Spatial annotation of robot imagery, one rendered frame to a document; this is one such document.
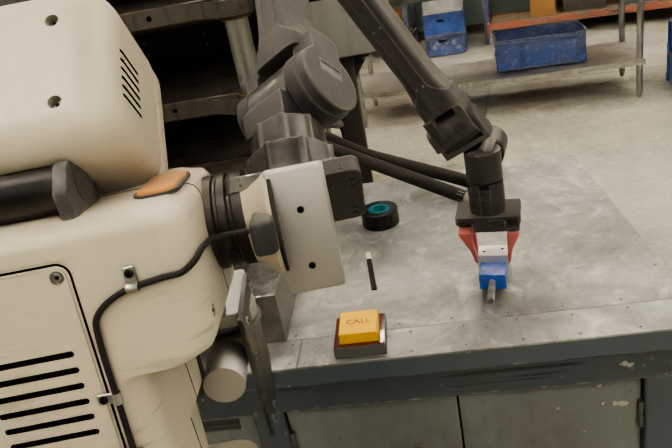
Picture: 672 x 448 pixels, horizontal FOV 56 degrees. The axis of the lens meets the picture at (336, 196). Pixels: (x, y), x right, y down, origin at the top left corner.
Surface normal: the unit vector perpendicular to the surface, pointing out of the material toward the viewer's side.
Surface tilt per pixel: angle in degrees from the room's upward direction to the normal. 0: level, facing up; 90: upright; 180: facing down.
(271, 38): 50
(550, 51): 93
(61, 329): 82
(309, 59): 61
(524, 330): 0
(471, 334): 0
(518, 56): 92
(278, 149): 38
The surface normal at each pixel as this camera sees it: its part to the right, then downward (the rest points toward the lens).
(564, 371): -0.07, 0.40
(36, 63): -0.07, -0.33
